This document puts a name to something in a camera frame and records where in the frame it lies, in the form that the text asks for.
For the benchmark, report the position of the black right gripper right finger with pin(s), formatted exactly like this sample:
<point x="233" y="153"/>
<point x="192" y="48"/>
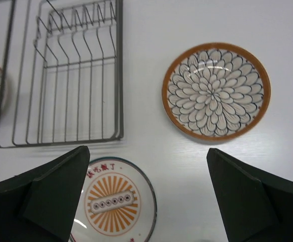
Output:
<point x="255" y="205"/>

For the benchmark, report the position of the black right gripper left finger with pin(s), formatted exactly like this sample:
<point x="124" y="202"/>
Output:
<point x="40" y="204"/>

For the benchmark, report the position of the white plate orange sunburst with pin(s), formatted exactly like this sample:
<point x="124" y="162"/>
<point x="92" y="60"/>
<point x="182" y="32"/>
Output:
<point x="117" y="203"/>

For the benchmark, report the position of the grey wire dish rack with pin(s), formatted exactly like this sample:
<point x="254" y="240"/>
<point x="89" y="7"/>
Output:
<point x="62" y="80"/>

